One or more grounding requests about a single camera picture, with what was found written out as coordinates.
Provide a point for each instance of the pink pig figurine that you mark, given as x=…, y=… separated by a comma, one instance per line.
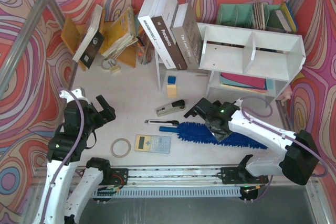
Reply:
x=285, y=95

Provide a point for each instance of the yellow and blue calculator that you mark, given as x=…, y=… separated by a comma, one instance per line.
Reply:
x=153, y=144

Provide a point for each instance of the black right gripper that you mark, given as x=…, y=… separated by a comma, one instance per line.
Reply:
x=202, y=108

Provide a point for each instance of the yellow worn books stack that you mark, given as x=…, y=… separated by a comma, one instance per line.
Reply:
x=119, y=35

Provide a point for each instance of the white bookshelf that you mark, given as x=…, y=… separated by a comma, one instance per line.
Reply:
x=276, y=57

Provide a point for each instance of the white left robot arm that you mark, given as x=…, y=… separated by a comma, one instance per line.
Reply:
x=58, y=204

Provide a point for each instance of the small brass padlock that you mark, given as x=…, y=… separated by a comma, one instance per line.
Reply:
x=110, y=65

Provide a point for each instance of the blue yellow book in organizer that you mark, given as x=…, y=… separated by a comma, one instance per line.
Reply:
x=285, y=9

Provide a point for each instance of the clear pencil cup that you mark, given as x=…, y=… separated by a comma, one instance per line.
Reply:
x=144, y=49

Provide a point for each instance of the grey and black stapler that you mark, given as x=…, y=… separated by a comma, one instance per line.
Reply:
x=171, y=108

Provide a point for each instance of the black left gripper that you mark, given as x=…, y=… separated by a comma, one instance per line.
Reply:
x=99, y=114

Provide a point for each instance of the yellow wooden book rack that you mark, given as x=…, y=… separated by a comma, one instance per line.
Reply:
x=71, y=33

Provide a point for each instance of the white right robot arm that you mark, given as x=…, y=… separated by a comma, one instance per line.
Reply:
x=293, y=155

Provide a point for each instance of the small white side shelf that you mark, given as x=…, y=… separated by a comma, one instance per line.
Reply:
x=161, y=70

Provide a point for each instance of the blue eraser block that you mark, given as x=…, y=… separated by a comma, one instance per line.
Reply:
x=171, y=80

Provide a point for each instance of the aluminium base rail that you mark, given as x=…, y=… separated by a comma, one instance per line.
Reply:
x=171, y=182

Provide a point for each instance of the grey Lonely Ones book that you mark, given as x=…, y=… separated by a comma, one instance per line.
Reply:
x=187, y=35

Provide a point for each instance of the brown Fredonia book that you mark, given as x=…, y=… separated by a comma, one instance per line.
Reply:
x=163, y=20

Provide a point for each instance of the blue microfiber duster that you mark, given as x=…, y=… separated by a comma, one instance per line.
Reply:
x=199, y=133

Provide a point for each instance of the black and white leaning book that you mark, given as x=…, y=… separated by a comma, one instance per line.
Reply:
x=90, y=39

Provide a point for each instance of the mint green file organizer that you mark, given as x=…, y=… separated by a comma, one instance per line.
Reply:
x=261, y=16

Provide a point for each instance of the black and white utility knife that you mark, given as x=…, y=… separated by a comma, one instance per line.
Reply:
x=162, y=122

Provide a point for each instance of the coloured paper sheets stack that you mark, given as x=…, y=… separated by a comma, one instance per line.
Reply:
x=252, y=84

